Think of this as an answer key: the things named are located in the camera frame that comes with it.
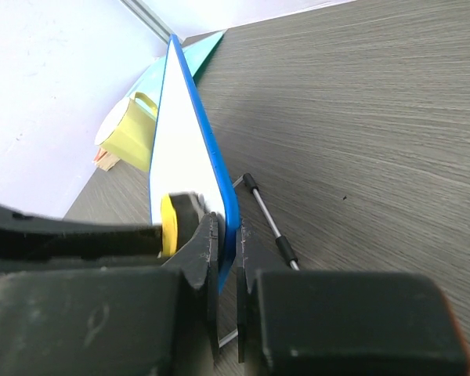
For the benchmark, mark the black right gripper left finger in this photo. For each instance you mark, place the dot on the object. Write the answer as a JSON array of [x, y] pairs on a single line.
[[120, 315]]

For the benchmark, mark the blue framed whiteboard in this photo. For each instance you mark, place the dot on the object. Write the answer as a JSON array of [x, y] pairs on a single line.
[[186, 157]]

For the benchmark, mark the orange cover book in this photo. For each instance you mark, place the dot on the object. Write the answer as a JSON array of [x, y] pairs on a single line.
[[105, 160]]

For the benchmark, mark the teal cutting board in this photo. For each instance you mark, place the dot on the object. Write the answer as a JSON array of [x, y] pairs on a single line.
[[150, 82]]

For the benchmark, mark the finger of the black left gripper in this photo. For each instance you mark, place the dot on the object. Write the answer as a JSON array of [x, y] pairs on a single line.
[[31, 238]]

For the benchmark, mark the yellow black whiteboard eraser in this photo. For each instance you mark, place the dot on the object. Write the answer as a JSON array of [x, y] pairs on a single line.
[[181, 214]]

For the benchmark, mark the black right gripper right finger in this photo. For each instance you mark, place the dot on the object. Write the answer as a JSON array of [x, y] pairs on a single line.
[[330, 322]]

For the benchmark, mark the yellow green mug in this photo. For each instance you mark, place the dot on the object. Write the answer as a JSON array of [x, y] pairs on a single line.
[[128, 130]]

